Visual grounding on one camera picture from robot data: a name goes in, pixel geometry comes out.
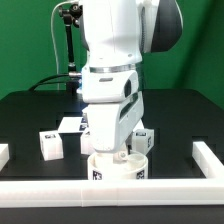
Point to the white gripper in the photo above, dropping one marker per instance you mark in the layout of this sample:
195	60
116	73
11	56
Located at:
110	124

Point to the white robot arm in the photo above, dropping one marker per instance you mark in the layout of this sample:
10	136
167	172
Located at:
117	33

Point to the white sheet with tags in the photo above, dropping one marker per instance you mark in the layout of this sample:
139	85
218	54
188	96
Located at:
72	125

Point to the white block at left edge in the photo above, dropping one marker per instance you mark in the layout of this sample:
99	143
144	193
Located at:
4	155

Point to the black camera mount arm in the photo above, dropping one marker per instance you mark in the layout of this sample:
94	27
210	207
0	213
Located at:
71	18

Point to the white obstacle wall frame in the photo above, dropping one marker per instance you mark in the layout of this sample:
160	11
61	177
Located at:
84	193

